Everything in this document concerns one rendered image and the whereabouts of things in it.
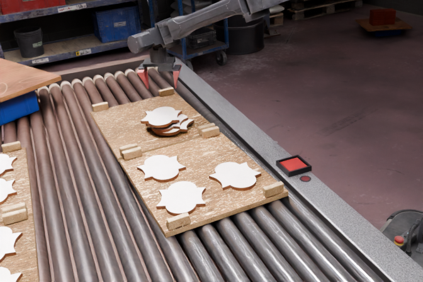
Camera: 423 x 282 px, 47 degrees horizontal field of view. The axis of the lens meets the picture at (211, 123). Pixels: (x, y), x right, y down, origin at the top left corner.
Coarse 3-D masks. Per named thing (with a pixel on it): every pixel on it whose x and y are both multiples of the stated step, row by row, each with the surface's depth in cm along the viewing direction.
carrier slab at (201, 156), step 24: (192, 144) 156; (216, 144) 155; (192, 168) 143; (144, 192) 133; (216, 192) 131; (240, 192) 130; (288, 192) 129; (168, 216) 122; (192, 216) 122; (216, 216) 121
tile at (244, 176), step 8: (216, 168) 140; (224, 168) 139; (232, 168) 139; (240, 168) 139; (248, 168) 138; (216, 176) 136; (224, 176) 135; (232, 176) 135; (240, 176) 135; (248, 176) 135; (256, 176) 135; (224, 184) 132; (232, 184) 131; (240, 184) 131; (248, 184) 131
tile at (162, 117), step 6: (156, 108) 170; (162, 108) 170; (168, 108) 169; (150, 114) 166; (156, 114) 166; (162, 114) 165; (168, 114) 165; (174, 114) 165; (180, 114) 167; (144, 120) 162; (150, 120) 161; (156, 120) 161; (162, 120) 161; (168, 120) 160; (174, 120) 161; (150, 126) 160; (156, 126) 158; (162, 126) 158
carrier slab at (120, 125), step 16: (160, 96) 194; (176, 96) 193; (96, 112) 184; (112, 112) 183; (128, 112) 182; (144, 112) 181; (192, 112) 179; (112, 128) 171; (128, 128) 170; (144, 128) 169; (192, 128) 166; (112, 144) 160; (128, 144) 159; (144, 144) 158; (160, 144) 158
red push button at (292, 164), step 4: (288, 160) 145; (292, 160) 144; (296, 160) 144; (284, 164) 142; (288, 164) 142; (292, 164) 142; (296, 164) 142; (300, 164) 142; (304, 164) 142; (288, 168) 140; (292, 168) 140; (296, 168) 140
